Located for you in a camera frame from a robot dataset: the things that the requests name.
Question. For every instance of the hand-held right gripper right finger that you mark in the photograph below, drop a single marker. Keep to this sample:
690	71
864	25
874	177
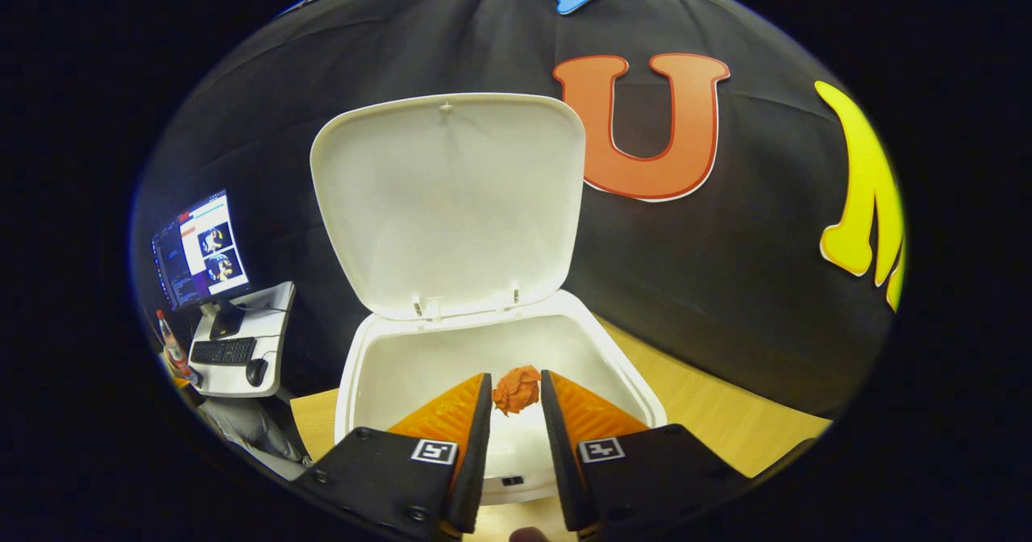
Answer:
556	461

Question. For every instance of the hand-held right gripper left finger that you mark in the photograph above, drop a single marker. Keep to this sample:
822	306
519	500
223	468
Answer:
480	461

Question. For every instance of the orange paper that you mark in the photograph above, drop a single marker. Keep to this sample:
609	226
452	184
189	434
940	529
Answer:
516	390

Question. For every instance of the white desktop garbage bin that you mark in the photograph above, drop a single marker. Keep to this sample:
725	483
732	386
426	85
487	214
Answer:
451	203

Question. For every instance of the wooden desktop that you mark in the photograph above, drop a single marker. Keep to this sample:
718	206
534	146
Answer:
726	421

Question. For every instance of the grey cloth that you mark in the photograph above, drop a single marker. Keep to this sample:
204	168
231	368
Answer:
254	433

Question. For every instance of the black computer mouse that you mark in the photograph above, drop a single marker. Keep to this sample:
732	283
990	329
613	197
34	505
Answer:
256	371

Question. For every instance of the white side desk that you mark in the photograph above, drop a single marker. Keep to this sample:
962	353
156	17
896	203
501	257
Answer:
270	324

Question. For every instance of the black keyboard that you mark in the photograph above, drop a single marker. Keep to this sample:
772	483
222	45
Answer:
223	352

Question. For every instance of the red capped bottle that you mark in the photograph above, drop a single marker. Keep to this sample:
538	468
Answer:
173	348

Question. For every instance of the computer monitor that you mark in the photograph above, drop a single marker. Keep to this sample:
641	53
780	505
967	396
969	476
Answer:
201	252

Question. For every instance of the black backdrop cloth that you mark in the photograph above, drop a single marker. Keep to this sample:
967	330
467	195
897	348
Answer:
322	82

